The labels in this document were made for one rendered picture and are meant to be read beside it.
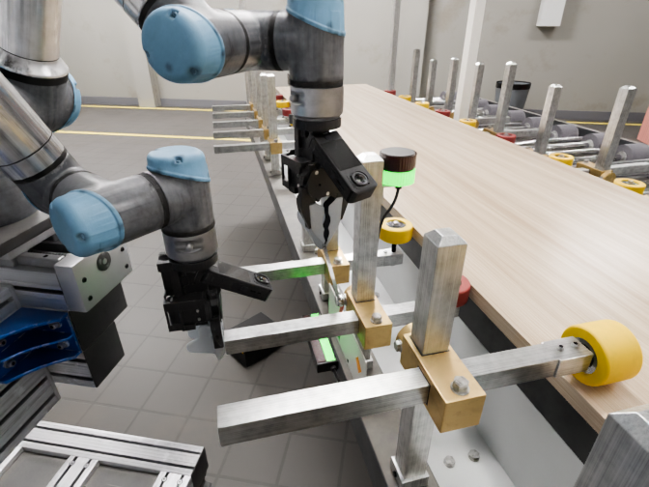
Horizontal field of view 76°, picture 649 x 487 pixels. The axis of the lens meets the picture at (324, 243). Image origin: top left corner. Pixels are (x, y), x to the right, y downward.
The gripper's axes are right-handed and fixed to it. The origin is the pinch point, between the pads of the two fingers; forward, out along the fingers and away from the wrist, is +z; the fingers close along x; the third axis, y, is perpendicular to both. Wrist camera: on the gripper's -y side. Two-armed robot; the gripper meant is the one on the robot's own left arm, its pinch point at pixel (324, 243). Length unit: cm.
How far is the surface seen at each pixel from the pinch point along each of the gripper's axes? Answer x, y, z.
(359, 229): -6.3, -1.2, -1.3
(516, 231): -51, -3, 11
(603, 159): -128, 14, 11
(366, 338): -3.3, -8.1, 16.0
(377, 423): -1.9, -14.0, 30.6
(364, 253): -7.3, -1.7, 3.4
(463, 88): -142, 90, -2
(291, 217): -33, 70, 31
